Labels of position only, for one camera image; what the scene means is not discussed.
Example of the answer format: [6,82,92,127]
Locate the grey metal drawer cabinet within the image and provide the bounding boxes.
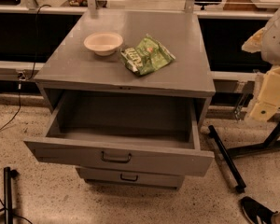
[34,8,217,131]

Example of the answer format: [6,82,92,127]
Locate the green chip bag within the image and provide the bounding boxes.
[120,35,175,77]

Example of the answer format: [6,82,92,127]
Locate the grey lower drawer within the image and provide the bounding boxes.
[77,167,184,189]

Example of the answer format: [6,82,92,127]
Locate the white bowl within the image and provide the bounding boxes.
[84,32,123,56]

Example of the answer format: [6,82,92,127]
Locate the black cable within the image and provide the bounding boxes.
[0,4,52,135]

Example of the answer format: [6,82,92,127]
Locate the black stand base bar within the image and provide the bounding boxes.
[208,125,246,193]

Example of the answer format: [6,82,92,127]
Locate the grey drawer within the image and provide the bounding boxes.
[24,91,214,176]
[77,167,184,189]

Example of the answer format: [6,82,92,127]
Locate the black stand leg left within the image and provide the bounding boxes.
[4,167,17,224]

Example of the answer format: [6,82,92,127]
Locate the black shoe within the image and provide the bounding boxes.
[240,196,273,224]

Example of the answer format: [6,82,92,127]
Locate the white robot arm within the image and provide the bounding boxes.
[242,8,280,65]

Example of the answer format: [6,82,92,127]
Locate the grey top drawer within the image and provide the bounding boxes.
[24,91,214,176]

